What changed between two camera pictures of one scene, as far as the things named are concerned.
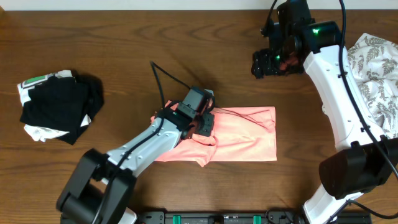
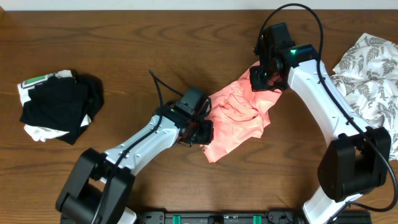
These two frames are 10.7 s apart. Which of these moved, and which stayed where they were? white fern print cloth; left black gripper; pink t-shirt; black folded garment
Moved: pink t-shirt
Stayed: black folded garment; left black gripper; white fern print cloth
